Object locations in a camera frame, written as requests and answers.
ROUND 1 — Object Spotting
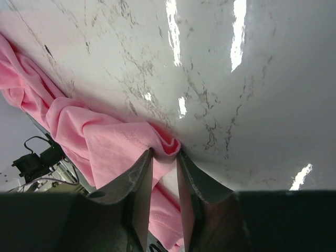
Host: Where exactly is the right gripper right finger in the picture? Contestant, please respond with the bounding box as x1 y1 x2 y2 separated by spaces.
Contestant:
177 152 335 251

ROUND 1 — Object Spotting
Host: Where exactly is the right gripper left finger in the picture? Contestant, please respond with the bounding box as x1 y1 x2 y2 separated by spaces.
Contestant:
1 149 153 251

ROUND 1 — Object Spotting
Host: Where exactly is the pink t shirt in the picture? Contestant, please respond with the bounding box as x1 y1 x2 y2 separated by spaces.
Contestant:
1 37 184 251

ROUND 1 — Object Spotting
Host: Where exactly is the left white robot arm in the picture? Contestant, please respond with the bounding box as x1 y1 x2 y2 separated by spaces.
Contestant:
9 133 80 192

